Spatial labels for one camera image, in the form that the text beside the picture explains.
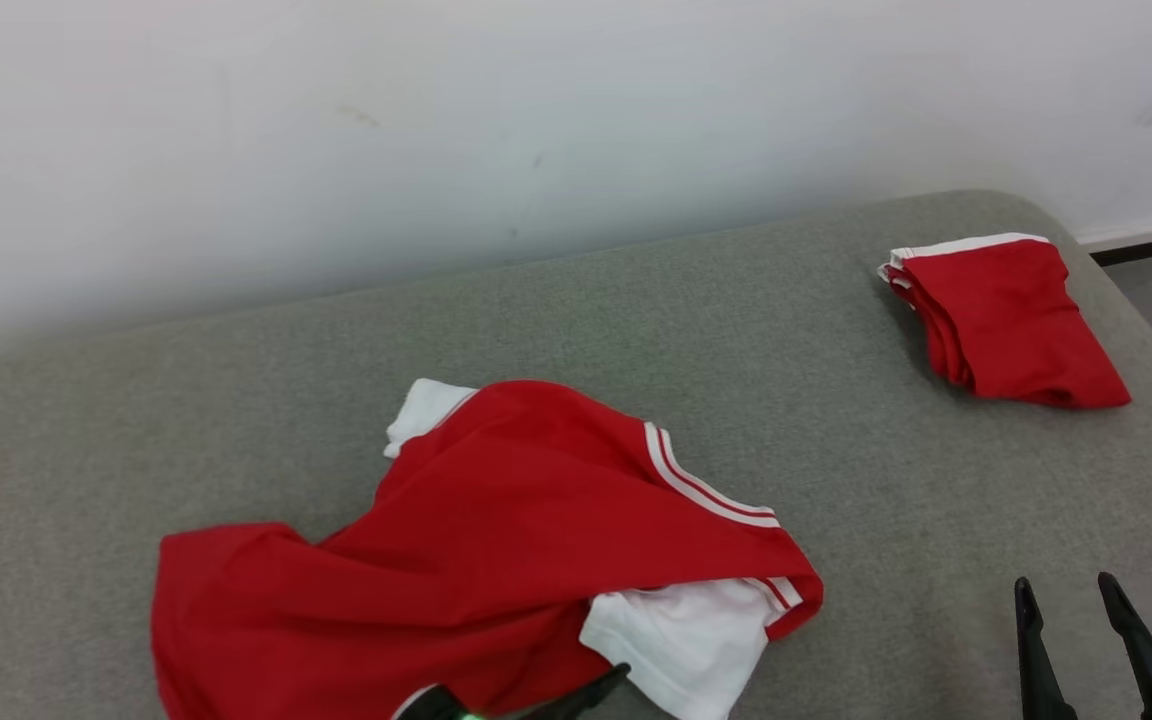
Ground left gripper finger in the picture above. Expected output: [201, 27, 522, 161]
[521, 662, 632, 720]

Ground red shirt with white sleeves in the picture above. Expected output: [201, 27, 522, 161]
[151, 378, 825, 720]

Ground red Bulls 23 shorts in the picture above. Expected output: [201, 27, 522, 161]
[876, 233, 1132, 409]

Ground white skirting board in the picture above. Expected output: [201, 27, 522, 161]
[1076, 206, 1152, 251]

